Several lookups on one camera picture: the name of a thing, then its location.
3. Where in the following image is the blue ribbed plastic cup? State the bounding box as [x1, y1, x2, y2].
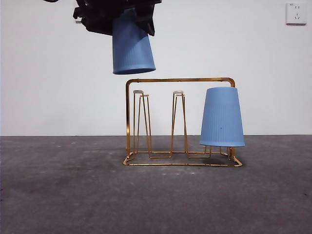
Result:
[112, 7, 156, 75]

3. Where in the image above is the gold wire cup rack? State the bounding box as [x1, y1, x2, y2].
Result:
[122, 77, 244, 168]

